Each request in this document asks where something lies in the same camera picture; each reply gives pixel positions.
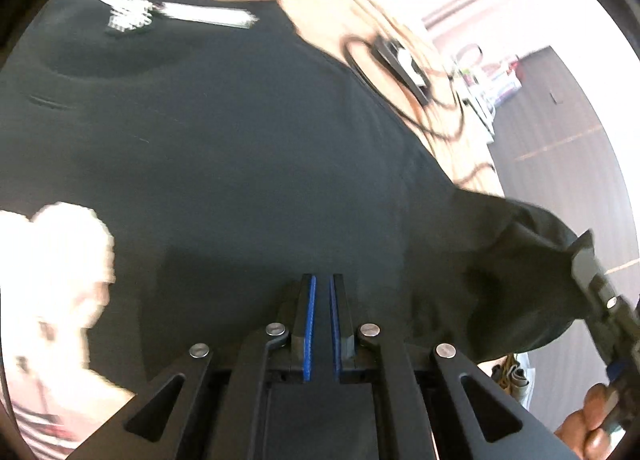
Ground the black t-shirt white print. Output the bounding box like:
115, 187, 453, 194
0, 0, 596, 383

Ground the white clothes hangers pile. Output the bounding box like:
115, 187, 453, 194
452, 42, 524, 141

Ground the black charger cable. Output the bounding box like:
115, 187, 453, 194
340, 34, 497, 181

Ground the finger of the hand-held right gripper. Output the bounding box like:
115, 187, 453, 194
570, 229, 640, 367

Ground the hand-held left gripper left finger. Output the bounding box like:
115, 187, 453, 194
65, 274, 318, 460

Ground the black charger device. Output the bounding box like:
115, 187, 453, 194
372, 37, 433, 106

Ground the white fluffy cloth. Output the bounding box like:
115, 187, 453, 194
0, 202, 137, 441

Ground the person's right hand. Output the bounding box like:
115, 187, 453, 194
555, 382, 627, 460

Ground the orange bed sheet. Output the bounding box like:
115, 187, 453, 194
85, 0, 506, 191

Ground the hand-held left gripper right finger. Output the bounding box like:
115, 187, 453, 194
329, 274, 581, 460

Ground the striped cloth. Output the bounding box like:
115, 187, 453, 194
7, 400, 82, 457

